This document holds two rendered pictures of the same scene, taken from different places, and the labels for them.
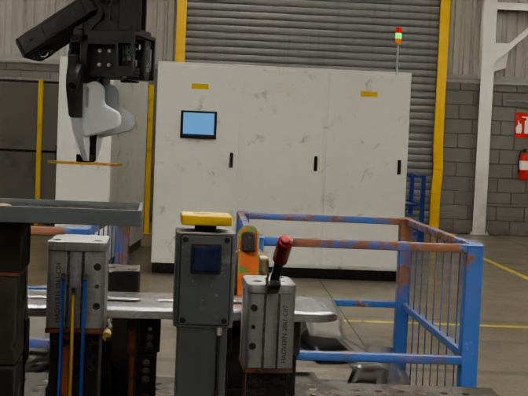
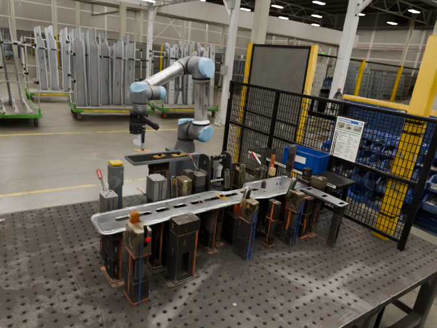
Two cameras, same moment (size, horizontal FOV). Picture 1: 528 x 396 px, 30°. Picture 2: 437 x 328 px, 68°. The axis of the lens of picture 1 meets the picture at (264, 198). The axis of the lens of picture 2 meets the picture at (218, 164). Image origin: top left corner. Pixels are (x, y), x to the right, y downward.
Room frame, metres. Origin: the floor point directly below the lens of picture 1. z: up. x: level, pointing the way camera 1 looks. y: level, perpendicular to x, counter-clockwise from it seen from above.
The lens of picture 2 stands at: (2.87, -0.36, 1.75)
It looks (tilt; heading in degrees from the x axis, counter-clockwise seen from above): 18 degrees down; 147
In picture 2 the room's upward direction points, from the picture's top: 6 degrees clockwise
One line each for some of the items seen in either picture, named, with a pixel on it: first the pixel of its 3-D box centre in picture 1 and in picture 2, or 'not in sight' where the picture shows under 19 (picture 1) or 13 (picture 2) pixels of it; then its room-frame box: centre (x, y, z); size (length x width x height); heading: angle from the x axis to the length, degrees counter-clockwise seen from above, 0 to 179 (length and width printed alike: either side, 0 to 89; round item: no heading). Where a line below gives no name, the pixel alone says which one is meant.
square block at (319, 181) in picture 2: not in sight; (315, 201); (1.50, 1.34, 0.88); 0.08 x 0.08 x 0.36; 7
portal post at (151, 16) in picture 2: not in sight; (151, 53); (-9.80, 4.24, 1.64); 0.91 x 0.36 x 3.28; 2
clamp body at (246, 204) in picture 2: not in sight; (246, 228); (1.62, 0.67, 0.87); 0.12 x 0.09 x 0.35; 7
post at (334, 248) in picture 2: not in sight; (335, 226); (1.76, 1.25, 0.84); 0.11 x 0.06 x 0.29; 7
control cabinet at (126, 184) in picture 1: (105, 141); not in sight; (10.43, 1.70, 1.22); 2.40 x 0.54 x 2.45; 179
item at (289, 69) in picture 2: not in sight; (268, 121); (-0.50, 2.56, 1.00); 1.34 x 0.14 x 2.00; 2
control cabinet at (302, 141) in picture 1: (280, 148); not in sight; (9.58, -0.14, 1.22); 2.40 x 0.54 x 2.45; 93
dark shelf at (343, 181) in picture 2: not in sight; (295, 165); (1.16, 1.46, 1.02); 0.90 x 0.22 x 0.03; 7
